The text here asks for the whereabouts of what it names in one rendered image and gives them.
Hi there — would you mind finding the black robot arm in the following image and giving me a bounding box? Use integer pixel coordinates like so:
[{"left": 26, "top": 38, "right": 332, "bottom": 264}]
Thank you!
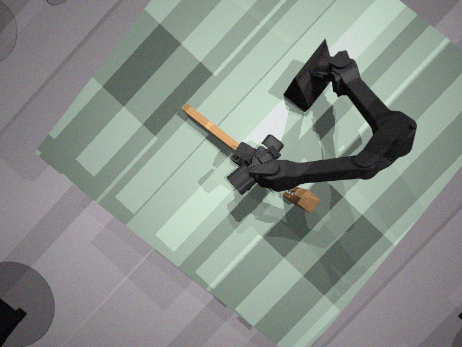
[{"left": 227, "top": 50, "right": 417, "bottom": 195}]

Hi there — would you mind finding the wooden post with slot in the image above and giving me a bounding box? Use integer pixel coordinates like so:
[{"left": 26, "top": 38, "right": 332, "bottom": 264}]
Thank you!
[{"left": 282, "top": 187, "right": 321, "bottom": 213}]

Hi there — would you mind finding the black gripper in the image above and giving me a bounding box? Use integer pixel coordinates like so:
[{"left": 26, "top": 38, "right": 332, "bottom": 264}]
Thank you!
[{"left": 248, "top": 134, "right": 284, "bottom": 164}]

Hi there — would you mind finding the light brown wooden board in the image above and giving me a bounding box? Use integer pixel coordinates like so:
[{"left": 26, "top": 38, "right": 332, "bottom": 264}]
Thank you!
[{"left": 182, "top": 103, "right": 239, "bottom": 151}]

